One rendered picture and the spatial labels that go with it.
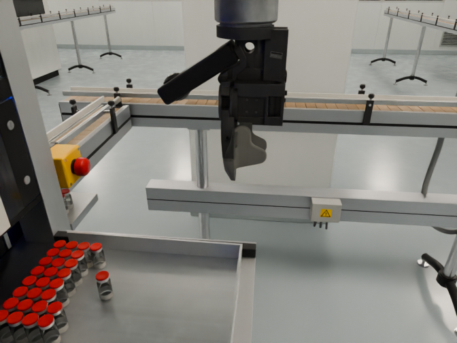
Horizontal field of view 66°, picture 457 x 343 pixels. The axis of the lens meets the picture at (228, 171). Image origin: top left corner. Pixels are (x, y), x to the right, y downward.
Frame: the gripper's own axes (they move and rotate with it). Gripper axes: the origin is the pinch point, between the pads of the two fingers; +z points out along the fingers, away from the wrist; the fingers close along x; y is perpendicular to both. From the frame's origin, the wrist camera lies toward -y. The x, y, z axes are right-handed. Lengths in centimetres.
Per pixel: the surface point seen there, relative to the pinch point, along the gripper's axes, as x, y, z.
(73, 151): 18.9, -34.9, 6.9
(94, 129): 56, -49, 17
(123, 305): -7.4, -16.2, 21.3
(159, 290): -3.8, -11.3, 21.3
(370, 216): 85, 52, 63
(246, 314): -7.0, 3.6, 21.6
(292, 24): 143, 17, -7
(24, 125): 7.2, -35.5, -3.2
